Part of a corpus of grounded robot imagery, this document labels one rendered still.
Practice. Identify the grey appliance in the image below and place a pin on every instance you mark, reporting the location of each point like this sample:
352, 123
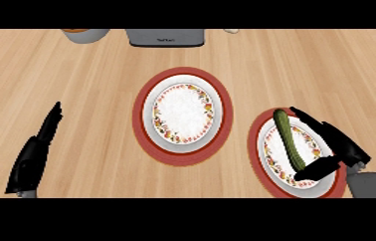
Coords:
165, 37

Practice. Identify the round red placemat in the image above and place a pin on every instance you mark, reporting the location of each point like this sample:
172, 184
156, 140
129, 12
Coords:
146, 132
253, 152

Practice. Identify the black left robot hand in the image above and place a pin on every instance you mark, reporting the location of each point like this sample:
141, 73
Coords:
29, 158

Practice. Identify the grey round pot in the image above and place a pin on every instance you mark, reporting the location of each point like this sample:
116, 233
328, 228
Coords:
84, 35

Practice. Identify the small white object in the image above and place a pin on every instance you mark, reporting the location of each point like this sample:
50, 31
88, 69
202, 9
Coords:
231, 30

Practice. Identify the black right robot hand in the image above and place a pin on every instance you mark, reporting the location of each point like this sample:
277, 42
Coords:
337, 145

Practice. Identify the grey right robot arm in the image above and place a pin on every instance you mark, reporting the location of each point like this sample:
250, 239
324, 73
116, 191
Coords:
362, 182

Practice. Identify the long green squash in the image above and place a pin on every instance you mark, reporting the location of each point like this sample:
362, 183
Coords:
289, 139

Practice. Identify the white floral rim plate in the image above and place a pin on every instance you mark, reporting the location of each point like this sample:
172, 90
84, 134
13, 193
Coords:
181, 113
289, 172

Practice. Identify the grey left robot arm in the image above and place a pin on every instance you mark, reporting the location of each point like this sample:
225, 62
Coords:
26, 194

